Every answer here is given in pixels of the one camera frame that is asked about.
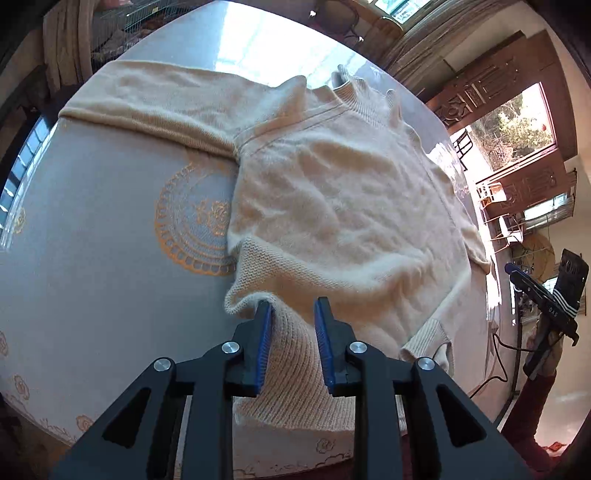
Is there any white metal chair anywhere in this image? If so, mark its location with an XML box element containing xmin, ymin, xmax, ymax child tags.
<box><xmin>496</xmin><ymin>215</ymin><xmax>525</xmax><ymax>252</ymax></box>
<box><xmin>477</xmin><ymin>182</ymin><xmax>508</xmax><ymax>209</ymax></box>

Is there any wide multi-pane window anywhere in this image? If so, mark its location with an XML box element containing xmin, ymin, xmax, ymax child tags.
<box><xmin>374</xmin><ymin>0</ymin><xmax>437</xmax><ymax>24</ymax></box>

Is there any white tablecloth with orange flowers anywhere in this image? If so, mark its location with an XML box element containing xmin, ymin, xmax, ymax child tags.
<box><xmin>0</xmin><ymin>0</ymin><xmax>504</xmax><ymax>480</ymax></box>

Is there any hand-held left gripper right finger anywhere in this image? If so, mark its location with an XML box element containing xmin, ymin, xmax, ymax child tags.
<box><xmin>314</xmin><ymin>296</ymin><xmax>534</xmax><ymax>480</ymax></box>

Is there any wire pet cage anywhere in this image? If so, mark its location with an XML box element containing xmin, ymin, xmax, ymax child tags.
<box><xmin>90</xmin><ymin>0</ymin><xmax>208</xmax><ymax>58</ymax></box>

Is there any person's right forearm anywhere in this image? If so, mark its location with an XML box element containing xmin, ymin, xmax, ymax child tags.
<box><xmin>501</xmin><ymin>371</ymin><xmax>561</xmax><ymax>469</ymax></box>

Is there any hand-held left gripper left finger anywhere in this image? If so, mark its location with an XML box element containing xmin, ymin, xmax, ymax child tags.
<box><xmin>48</xmin><ymin>300</ymin><xmax>275</xmax><ymax>480</ymax></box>

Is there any grey curtain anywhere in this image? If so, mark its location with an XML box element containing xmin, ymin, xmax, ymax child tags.
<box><xmin>43</xmin><ymin>0</ymin><xmax>95</xmax><ymax>95</ymax></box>
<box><xmin>383</xmin><ymin>18</ymin><xmax>467</xmax><ymax>95</ymax></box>

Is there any black cable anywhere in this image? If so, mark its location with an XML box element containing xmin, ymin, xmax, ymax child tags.
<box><xmin>468</xmin><ymin>332</ymin><xmax>527</xmax><ymax>402</ymax></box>

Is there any person's right hand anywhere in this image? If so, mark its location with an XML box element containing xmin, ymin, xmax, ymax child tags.
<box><xmin>538</xmin><ymin>339</ymin><xmax>563</xmax><ymax>377</ymax></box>

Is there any beige knit sweater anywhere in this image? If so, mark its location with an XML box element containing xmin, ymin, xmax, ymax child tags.
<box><xmin>59</xmin><ymin>60</ymin><xmax>494</xmax><ymax>432</ymax></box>

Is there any wooden armchair with red cushion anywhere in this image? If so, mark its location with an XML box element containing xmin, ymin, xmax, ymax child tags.
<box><xmin>316</xmin><ymin>0</ymin><xmax>365</xmax><ymax>44</ymax></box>

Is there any black slatted chair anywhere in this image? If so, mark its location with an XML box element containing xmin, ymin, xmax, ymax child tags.
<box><xmin>450</xmin><ymin>129</ymin><xmax>472</xmax><ymax>172</ymax></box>

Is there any small barred window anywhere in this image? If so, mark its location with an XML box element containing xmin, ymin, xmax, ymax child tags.
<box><xmin>524</xmin><ymin>194</ymin><xmax>575</xmax><ymax>229</ymax></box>

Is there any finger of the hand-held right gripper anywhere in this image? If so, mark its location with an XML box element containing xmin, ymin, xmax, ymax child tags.
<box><xmin>505</xmin><ymin>262</ymin><xmax>578</xmax><ymax>344</ymax></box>

